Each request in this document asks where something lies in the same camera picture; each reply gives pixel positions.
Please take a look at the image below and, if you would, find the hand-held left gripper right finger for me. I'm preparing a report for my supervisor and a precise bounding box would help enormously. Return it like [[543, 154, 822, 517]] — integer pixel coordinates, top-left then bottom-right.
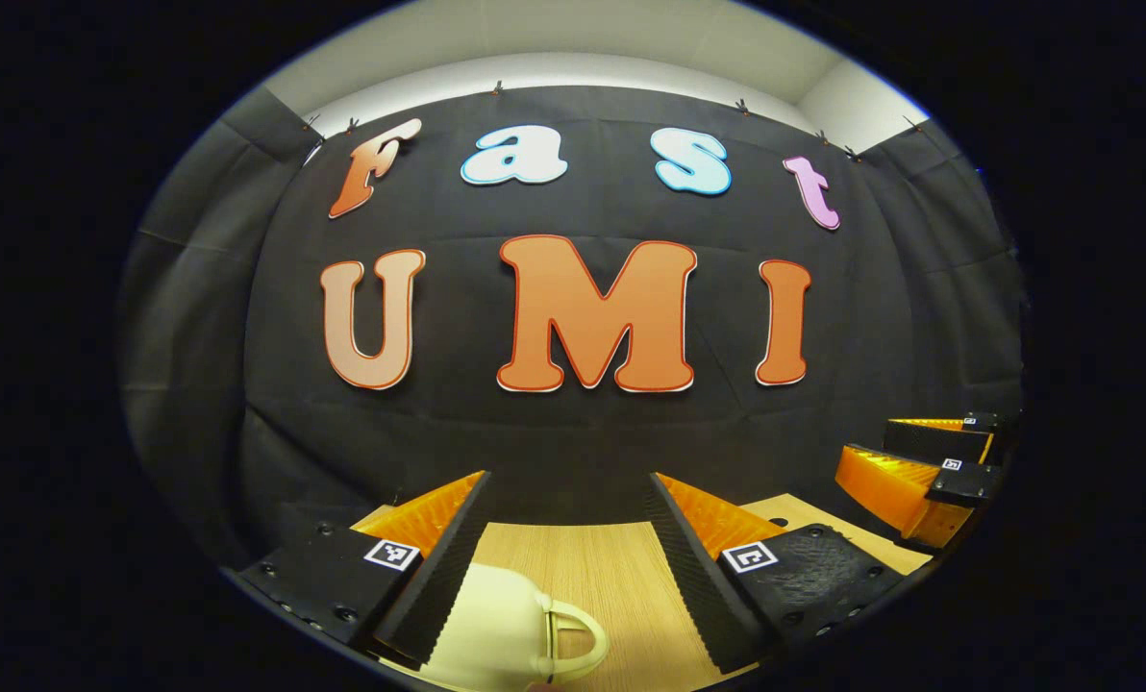
[[645, 471, 906, 674]]

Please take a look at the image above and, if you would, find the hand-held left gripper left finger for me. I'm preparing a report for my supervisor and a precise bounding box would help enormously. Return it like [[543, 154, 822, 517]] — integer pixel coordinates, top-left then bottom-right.
[[237, 469, 492, 672]]

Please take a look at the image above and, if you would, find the small cream suitcase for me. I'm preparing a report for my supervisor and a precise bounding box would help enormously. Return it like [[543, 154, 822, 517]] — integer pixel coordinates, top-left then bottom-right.
[[381, 562, 610, 692]]

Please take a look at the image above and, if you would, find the black backdrop cloth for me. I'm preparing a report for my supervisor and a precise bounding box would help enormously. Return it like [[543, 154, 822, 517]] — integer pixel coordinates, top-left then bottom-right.
[[116, 85, 1026, 578]]

